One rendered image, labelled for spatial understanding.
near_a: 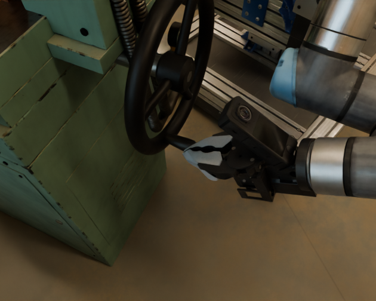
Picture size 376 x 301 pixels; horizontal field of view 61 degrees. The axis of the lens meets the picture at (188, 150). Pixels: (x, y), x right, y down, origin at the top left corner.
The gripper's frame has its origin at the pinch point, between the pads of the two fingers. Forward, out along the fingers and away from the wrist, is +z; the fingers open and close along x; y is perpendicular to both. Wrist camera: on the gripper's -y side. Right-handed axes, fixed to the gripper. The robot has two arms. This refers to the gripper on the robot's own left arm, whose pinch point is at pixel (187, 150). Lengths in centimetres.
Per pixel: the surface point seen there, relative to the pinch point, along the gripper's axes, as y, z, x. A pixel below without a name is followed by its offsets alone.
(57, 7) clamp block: -26.8, 8.6, 2.2
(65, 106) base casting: -12.7, 20.0, -1.2
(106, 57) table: -18.3, 5.8, 1.9
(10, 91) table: -21.7, 14.8, -8.5
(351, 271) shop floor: 90, -11, 22
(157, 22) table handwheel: -20.9, -5.7, 2.5
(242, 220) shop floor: 70, 25, 24
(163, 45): -2.2, 24.8, 34.1
